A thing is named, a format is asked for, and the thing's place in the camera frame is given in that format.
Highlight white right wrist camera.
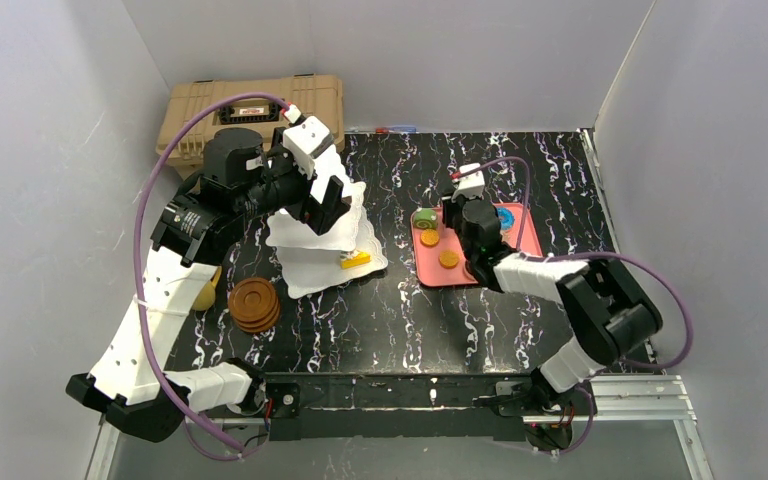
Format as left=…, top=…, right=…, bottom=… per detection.
left=451, top=163, right=485, bottom=201

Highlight tan plastic tool case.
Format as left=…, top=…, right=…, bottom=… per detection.
left=156, top=74, right=345, bottom=178

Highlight blue donut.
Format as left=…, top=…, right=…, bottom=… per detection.
left=496, top=207, right=516, bottom=231

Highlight white three-tier cake stand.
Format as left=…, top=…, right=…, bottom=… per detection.
left=266, top=152, right=388, bottom=299

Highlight pink serving tray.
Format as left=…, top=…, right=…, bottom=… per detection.
left=410, top=203, right=543, bottom=287

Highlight round orange waffle cookie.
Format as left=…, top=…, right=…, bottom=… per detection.
left=420, top=228, right=440, bottom=248

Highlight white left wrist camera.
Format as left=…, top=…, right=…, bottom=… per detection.
left=282, top=116, right=339, bottom=179

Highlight aluminium frame rail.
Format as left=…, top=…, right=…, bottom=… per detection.
left=208, top=373, right=697, bottom=424

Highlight stack of brown wooden coasters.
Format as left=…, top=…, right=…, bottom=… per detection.
left=228, top=277, right=281, bottom=335

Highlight green roll cake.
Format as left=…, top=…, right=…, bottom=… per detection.
left=411, top=208, right=439, bottom=230

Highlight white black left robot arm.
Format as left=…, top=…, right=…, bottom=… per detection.
left=66, top=121, right=351, bottom=442

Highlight yellow mug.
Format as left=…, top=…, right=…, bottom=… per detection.
left=191, top=266, right=222, bottom=312

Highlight yellow cake slice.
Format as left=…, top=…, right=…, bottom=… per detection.
left=339, top=249, right=372, bottom=270

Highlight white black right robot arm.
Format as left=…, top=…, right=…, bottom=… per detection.
left=442, top=195, right=663, bottom=400

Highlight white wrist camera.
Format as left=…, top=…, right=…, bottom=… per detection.
left=282, top=116, right=339, bottom=179
left=451, top=163, right=485, bottom=201

